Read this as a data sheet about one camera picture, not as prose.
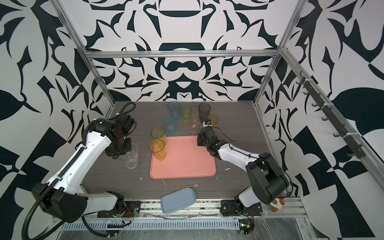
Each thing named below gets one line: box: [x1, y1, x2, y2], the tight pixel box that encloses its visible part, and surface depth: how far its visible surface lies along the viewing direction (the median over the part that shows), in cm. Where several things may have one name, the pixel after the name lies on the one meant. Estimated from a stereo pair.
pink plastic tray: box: [149, 135, 217, 180], surface depth 89 cm
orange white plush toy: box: [269, 194, 285, 213], surface depth 74 cm
